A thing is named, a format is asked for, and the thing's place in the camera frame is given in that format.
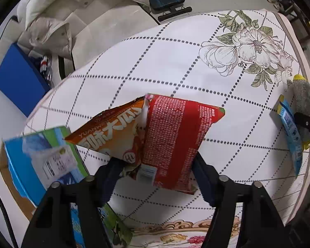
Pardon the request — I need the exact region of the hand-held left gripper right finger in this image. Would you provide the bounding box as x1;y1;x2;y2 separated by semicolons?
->
193;152;293;248

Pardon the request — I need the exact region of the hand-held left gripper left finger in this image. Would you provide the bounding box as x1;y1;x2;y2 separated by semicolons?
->
21;157;125;248

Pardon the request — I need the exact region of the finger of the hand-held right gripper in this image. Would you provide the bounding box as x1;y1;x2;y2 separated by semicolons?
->
293;112;310;143

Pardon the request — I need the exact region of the blue packet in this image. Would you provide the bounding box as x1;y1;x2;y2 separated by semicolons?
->
275;94;305;179

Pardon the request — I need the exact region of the silver yellow scrub sponge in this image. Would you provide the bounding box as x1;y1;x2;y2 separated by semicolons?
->
287;74;310;151

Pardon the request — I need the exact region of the orange snack packet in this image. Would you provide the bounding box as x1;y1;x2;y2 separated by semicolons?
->
64;97;145;172

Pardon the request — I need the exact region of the red snack packet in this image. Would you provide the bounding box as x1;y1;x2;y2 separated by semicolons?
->
136;94;226;195

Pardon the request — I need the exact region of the blue green cardboard box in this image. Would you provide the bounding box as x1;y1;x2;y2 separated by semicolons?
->
0;125;134;248

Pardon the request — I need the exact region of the blue flat box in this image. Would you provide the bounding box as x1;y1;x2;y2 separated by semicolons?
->
0;43;51;118

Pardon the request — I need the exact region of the white down jacket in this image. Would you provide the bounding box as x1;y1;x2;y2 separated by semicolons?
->
17;0;151;60

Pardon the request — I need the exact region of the key ring with lanyard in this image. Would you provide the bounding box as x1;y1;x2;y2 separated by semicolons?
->
39;55;54;86

